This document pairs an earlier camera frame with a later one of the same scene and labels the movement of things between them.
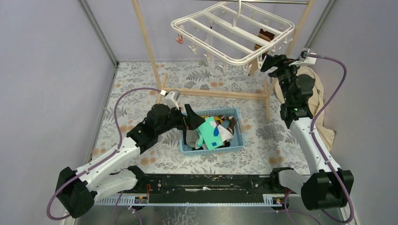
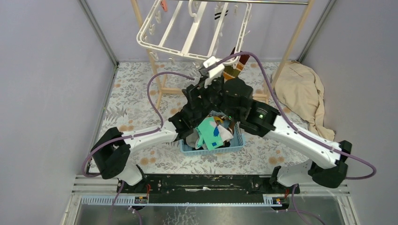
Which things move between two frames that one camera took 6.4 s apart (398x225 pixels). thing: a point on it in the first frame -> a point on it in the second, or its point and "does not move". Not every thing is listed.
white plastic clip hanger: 228,33 -> 195,26
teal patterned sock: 208,135 does not move
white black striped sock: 210,55 -> 218,8
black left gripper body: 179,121 -> 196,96
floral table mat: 270,143 does not move
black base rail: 208,188 does not move
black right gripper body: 286,73 -> 214,93
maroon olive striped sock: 254,62 -> 229,72
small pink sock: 179,41 -> 164,5
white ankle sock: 225,135 does not move
